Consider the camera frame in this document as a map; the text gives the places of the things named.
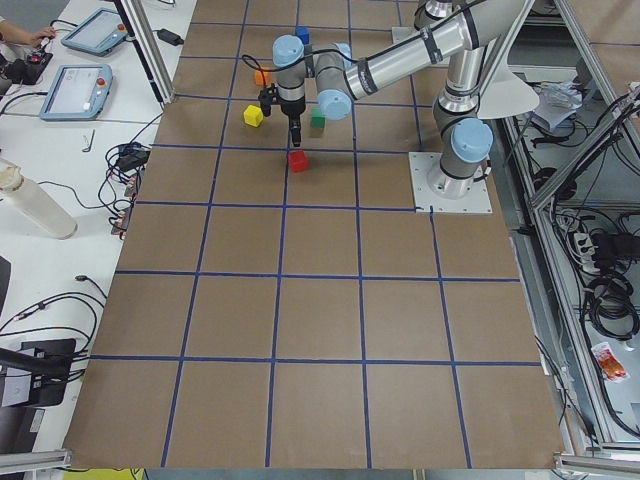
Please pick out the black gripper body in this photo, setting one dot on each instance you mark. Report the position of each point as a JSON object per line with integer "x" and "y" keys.
{"x": 292, "y": 109}

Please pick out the red wooden block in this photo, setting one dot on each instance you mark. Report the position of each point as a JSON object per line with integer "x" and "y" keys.
{"x": 298, "y": 161}

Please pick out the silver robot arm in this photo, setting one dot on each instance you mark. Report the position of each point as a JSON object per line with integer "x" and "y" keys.
{"x": 474, "y": 38}

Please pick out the green wooden block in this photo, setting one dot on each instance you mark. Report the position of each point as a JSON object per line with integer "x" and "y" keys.
{"x": 318, "y": 120}

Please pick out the yellow wooden block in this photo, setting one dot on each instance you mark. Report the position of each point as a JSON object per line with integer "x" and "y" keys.
{"x": 253, "y": 116}

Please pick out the orange wooden block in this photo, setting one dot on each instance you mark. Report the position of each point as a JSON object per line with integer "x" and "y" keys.
{"x": 262, "y": 78}

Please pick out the blue wooden block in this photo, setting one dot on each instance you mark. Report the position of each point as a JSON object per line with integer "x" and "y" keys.
{"x": 303, "y": 34}

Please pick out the person's hand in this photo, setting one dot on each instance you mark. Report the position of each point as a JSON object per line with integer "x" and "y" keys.
{"x": 36, "y": 38}

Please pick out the black power adapter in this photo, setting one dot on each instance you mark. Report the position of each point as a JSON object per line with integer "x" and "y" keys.
{"x": 169, "y": 37}

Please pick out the metal allen key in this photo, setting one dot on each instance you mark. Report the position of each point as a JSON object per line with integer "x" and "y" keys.
{"x": 88, "y": 139}

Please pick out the far teach pendant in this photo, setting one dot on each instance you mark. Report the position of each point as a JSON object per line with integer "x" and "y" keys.
{"x": 97, "y": 35}

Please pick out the teach pendant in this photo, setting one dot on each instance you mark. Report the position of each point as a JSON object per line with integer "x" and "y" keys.
{"x": 77, "y": 93}
{"x": 97, "y": 35}

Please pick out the near teach pendant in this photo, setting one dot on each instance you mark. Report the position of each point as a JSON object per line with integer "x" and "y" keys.
{"x": 77, "y": 93}

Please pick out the beige thermos bottle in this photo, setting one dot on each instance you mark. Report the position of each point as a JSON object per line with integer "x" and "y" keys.
{"x": 34, "y": 203}

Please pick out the red snack packet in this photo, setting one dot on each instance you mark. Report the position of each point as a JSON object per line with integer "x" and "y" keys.
{"x": 611, "y": 367}

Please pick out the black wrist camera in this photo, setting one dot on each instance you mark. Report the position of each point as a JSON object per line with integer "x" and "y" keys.
{"x": 268, "y": 96}

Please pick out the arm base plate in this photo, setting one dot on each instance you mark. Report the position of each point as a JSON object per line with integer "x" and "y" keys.
{"x": 401, "y": 33}
{"x": 435, "y": 192}

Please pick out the aluminium frame post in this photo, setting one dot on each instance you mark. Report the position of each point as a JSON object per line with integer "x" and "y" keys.
{"x": 139, "y": 30}

